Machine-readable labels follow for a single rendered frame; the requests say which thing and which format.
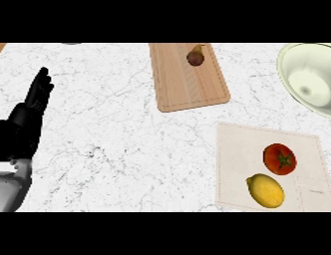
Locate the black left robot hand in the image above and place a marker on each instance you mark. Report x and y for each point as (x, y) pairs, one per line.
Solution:
(21, 126)

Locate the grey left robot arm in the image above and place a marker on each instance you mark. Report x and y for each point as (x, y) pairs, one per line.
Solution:
(2, 189)

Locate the pale green bowl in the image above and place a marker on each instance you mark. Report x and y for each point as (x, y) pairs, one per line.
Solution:
(319, 79)

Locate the red tomato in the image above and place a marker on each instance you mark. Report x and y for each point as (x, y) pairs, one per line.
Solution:
(279, 159)

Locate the beige placemat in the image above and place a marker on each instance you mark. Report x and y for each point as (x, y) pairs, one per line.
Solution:
(251, 159)

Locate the brown pear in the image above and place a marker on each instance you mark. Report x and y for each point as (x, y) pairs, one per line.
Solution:
(194, 57)

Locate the wooden cutting board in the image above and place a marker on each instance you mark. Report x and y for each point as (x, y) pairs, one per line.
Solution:
(187, 79)

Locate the yellow lemon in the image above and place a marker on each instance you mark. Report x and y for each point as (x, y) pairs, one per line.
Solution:
(264, 191)

